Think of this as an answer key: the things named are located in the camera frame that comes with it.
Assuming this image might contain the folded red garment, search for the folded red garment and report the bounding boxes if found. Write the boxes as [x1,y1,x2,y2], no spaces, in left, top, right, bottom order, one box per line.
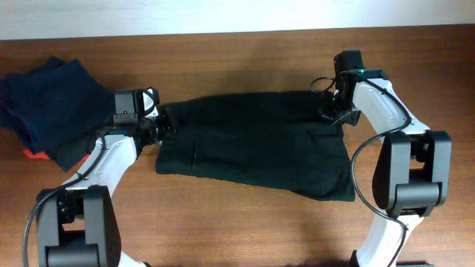
[23,148,90,162]

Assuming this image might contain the black shorts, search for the black shorts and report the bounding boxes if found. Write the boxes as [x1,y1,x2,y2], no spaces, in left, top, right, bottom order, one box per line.
[155,91,356,202]

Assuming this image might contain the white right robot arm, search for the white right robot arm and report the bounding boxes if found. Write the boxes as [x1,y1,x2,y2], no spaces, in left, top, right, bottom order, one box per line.
[319,50,452,267]

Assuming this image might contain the folded black garment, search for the folded black garment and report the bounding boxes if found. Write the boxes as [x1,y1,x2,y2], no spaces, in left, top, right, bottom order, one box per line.
[45,128,100,172]

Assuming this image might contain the folded navy blue garment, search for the folded navy blue garment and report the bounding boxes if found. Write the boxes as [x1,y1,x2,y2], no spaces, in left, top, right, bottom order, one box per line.
[1,56,115,154]

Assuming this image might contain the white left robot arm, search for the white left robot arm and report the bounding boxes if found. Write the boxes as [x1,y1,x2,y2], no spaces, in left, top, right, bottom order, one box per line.
[22,108,176,267]

